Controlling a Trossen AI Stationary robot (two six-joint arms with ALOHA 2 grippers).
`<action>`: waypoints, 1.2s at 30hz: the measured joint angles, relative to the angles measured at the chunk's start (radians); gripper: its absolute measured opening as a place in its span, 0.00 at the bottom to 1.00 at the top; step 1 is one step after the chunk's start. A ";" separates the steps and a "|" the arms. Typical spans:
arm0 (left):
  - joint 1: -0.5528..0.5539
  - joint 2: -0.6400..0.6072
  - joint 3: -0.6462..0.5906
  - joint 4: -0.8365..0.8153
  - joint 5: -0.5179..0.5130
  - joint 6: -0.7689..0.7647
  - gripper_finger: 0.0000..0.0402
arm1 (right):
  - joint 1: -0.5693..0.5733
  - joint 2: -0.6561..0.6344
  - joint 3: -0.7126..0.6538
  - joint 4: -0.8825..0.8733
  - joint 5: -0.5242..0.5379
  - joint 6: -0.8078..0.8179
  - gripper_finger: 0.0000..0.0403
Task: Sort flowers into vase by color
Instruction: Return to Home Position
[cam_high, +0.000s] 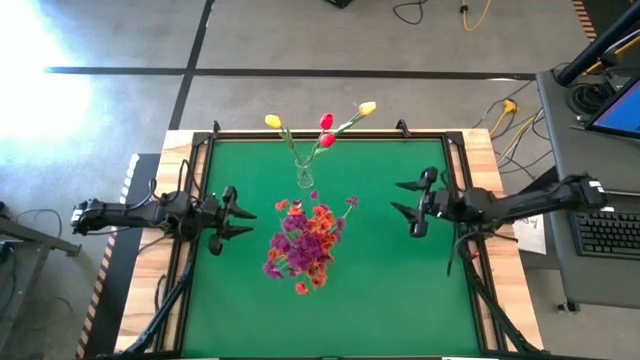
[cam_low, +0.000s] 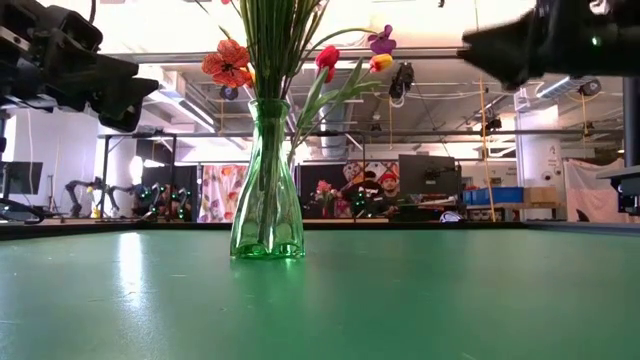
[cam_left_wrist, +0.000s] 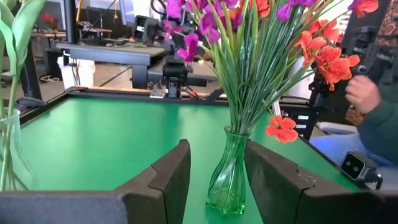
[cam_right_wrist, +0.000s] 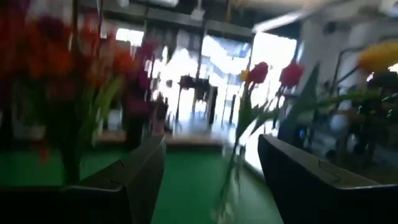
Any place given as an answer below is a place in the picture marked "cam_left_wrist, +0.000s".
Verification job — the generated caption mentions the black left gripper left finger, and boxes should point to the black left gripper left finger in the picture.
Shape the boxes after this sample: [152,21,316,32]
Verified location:
[0,139,192,224]

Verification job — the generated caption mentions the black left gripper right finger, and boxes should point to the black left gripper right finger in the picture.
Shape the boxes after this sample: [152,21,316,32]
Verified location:
[244,139,398,224]

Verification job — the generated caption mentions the green ribbed glass vase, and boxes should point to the green ribbed glass vase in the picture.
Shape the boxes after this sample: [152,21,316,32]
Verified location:
[205,125,251,218]

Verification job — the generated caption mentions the clear glass vase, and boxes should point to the clear glass vase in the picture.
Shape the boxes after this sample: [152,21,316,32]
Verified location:
[0,108,40,192]

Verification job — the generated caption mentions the red background flowers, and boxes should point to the red background flowers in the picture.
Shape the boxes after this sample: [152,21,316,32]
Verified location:
[39,12,59,31]

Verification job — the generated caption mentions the black labelled control box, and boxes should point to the black labelled control box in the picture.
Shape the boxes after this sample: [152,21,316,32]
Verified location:
[291,111,315,141]

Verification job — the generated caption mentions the person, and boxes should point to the person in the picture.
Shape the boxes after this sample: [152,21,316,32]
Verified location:
[310,58,398,190]

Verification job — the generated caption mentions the person's hand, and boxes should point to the person's hand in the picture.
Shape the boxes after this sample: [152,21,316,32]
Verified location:
[345,75,382,115]

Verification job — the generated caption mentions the grey power strip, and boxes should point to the grey power strip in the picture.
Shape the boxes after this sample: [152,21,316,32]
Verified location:
[149,85,168,100]

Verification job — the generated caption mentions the white trash bin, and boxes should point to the white trash bin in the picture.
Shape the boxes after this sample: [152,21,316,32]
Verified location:
[57,57,96,89]

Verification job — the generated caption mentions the grey desk with keyboard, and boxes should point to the grey desk with keyboard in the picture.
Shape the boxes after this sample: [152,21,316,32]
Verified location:
[147,60,218,88]

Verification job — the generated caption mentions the black monitor pole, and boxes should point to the black monitor pole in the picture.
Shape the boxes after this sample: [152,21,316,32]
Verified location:
[63,0,79,45]

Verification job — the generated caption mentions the small grey depth camera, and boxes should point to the small grey depth camera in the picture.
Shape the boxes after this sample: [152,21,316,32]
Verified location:
[339,151,384,190]

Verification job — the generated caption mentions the black cylindrical floor post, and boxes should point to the black cylindrical floor post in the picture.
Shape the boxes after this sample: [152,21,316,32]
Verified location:
[21,39,44,101]

